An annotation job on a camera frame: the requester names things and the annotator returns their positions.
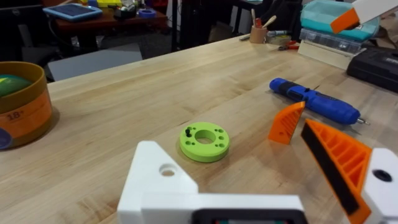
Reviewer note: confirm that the small black screw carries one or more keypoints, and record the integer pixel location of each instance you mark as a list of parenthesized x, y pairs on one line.
[(188, 133)]

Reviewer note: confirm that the blue tape roll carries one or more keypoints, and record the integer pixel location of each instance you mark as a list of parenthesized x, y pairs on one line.
[(147, 13)]

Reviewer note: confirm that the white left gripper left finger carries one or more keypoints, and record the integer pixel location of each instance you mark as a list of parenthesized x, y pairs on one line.
[(155, 180)]

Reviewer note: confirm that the clear plastic organiser box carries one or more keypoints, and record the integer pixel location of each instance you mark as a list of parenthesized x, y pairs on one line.
[(329, 40)]

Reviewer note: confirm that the brown wooden desk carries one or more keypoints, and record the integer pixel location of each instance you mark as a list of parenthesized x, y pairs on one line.
[(109, 23)]

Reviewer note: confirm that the grey flat panel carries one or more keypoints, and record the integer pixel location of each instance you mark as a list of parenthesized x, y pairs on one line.
[(93, 62)]

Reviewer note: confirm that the orange ribbed wedge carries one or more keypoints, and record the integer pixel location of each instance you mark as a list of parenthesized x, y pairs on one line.
[(286, 124)]

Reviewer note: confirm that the teal plastic box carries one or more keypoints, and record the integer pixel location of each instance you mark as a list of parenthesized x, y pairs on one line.
[(317, 18)]

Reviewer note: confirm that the blue electric screwdriver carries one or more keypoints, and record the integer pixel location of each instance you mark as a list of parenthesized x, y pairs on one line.
[(320, 102)]

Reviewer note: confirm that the finger of the orange white right gripper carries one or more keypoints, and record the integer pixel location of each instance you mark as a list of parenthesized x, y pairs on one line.
[(345, 20)]

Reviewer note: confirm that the pale wooden board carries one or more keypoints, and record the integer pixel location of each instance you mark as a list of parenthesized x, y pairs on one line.
[(323, 56)]

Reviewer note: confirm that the beige tape roll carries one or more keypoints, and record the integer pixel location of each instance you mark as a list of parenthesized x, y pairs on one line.
[(278, 40)]

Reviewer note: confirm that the green disc with holes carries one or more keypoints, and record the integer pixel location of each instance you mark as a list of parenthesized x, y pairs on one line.
[(214, 149)]

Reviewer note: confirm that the blue framed tablet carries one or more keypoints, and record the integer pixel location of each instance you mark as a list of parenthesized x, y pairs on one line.
[(72, 11)]

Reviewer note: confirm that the yellow orange toy tub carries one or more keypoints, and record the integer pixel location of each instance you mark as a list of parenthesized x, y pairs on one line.
[(28, 115)]

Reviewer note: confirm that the grey marker pen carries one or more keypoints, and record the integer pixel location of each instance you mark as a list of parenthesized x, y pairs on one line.
[(278, 33)]

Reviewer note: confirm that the wooden cup with utensils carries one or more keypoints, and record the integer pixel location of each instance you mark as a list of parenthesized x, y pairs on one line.
[(258, 35)]

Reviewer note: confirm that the black tool case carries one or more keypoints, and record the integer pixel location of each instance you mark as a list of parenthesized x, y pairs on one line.
[(373, 67)]

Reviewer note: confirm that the orange white left gripper right finger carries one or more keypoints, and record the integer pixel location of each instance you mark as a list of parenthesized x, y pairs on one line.
[(348, 161)]

